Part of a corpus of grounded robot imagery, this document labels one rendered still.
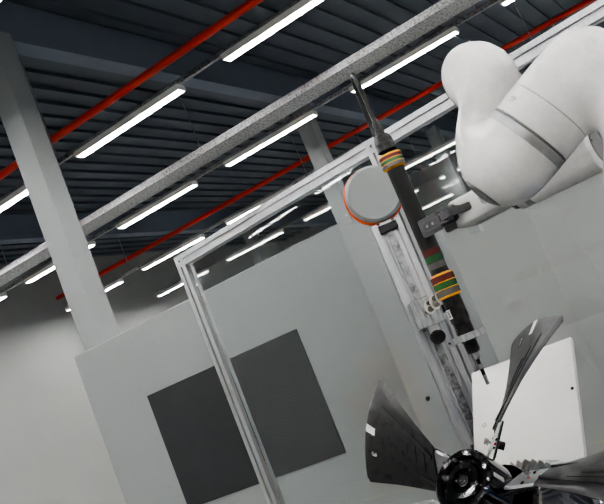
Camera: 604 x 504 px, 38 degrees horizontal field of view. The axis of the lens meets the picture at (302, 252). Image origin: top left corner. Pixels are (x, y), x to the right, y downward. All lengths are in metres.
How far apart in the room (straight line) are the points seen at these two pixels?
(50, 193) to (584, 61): 7.10
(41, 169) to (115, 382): 3.95
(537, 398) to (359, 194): 0.72
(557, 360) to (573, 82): 1.07
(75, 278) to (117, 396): 3.51
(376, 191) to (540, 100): 1.35
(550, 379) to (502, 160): 1.03
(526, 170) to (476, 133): 0.07
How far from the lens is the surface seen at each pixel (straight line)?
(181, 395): 4.07
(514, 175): 0.99
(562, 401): 1.92
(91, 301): 7.67
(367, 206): 2.30
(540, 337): 1.68
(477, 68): 1.09
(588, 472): 1.53
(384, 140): 1.61
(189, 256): 2.95
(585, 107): 1.00
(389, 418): 1.82
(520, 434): 1.95
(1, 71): 8.38
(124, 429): 4.33
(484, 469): 1.59
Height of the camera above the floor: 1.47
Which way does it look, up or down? 8 degrees up
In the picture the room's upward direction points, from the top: 22 degrees counter-clockwise
